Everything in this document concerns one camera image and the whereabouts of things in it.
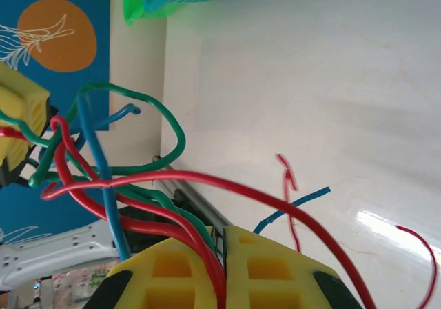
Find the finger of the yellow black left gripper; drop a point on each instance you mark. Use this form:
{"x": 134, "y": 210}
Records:
{"x": 12, "y": 154}
{"x": 20, "y": 91}

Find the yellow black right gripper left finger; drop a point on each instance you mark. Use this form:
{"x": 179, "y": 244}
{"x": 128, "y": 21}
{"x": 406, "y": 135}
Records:
{"x": 165, "y": 271}

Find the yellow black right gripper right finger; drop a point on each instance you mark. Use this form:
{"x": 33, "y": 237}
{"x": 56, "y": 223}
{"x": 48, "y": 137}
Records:
{"x": 275, "y": 274}

